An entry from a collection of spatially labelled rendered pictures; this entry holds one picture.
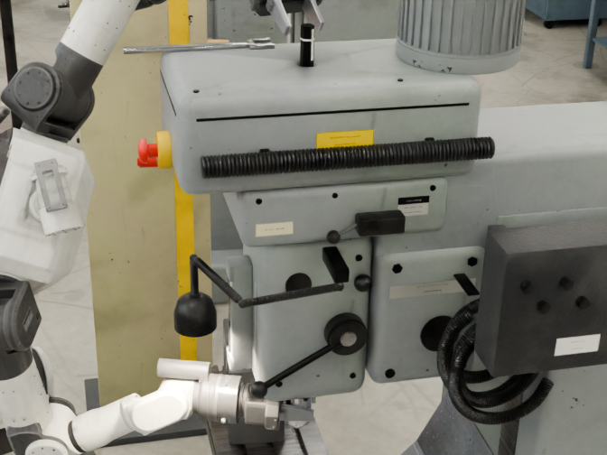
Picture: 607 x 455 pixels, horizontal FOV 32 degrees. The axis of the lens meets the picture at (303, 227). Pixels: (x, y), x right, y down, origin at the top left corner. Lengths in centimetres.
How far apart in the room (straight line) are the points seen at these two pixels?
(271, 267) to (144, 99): 185
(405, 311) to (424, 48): 44
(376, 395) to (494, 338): 262
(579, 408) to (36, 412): 97
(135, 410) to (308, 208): 56
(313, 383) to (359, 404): 228
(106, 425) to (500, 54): 98
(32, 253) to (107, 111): 161
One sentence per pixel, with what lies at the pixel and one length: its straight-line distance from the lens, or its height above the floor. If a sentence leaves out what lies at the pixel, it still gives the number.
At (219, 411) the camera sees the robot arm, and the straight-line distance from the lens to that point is 198.
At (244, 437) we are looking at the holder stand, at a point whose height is 98.
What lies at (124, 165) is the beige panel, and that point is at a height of 101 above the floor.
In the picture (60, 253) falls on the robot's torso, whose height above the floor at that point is 151.
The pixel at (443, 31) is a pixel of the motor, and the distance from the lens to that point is 167.
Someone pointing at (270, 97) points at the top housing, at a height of 188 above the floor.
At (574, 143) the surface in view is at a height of 176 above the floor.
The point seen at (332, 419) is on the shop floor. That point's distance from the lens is 405.
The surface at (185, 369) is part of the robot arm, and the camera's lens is 198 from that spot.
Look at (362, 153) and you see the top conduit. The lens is 160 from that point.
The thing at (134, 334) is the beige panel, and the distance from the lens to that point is 389.
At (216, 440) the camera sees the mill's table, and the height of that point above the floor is 96.
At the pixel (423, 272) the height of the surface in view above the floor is 156.
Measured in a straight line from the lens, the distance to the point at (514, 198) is 178.
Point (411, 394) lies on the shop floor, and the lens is 421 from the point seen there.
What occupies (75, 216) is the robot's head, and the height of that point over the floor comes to 161.
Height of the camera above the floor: 241
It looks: 26 degrees down
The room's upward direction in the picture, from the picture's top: 1 degrees clockwise
